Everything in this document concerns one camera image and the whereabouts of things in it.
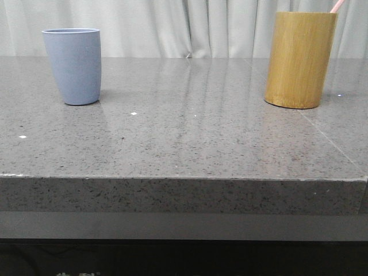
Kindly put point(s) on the blue plastic cup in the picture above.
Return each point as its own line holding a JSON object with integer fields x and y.
{"x": 75, "y": 57}

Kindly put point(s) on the pink chopstick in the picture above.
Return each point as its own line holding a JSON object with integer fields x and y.
{"x": 336, "y": 6}

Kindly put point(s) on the white curtain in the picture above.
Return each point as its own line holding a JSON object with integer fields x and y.
{"x": 157, "y": 29}

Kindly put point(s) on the bamboo cylindrical holder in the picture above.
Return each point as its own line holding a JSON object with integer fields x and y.
{"x": 299, "y": 58}

